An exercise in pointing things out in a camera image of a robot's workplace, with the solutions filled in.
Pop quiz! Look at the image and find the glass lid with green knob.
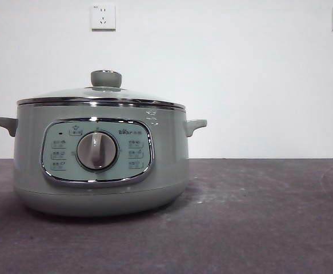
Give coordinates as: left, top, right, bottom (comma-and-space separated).
15, 68, 186, 107

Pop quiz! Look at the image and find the pale green electric pot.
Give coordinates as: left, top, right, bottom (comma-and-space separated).
0, 100, 208, 219

